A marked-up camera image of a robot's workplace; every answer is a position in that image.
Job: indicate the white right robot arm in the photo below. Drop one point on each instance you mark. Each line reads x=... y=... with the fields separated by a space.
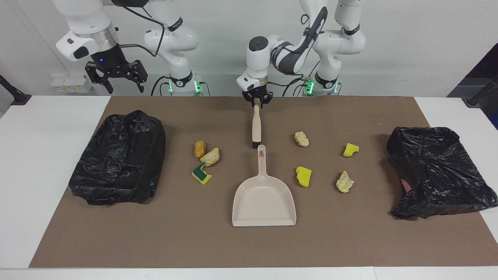
x=89 y=23

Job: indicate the yellow sponge piece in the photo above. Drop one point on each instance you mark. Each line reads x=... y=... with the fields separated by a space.
x=303 y=176
x=350 y=149

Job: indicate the cream toast piece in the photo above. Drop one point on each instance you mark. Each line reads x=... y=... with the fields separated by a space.
x=210 y=156

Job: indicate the brown bread roll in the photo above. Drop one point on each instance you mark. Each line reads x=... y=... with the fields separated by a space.
x=199 y=149

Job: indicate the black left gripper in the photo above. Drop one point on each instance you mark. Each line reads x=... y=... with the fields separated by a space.
x=256 y=94

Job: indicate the black stand leg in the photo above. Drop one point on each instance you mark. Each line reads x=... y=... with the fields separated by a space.
x=482 y=93
x=15 y=95

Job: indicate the black trash bag bin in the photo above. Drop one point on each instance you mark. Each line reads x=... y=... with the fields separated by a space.
x=120 y=155
x=435 y=171

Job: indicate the beige plastic dustpan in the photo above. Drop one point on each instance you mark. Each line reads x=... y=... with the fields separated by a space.
x=264 y=200

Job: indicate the toy croissant pastry piece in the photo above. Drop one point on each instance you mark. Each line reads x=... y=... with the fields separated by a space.
x=301 y=139
x=344 y=182

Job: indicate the yellow and green sponge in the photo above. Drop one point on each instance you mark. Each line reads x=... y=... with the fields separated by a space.
x=201 y=175

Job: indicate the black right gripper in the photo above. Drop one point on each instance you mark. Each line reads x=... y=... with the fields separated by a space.
x=111 y=62

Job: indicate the pink bin under bag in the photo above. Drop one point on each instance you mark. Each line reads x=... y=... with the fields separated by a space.
x=406 y=185

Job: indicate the beige hand brush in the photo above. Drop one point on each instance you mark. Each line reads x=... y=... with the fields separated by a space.
x=256 y=124

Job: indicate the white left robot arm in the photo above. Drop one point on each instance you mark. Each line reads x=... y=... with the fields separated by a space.
x=338 y=42

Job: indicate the brown paper table mat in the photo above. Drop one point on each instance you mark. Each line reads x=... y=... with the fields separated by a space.
x=249 y=241

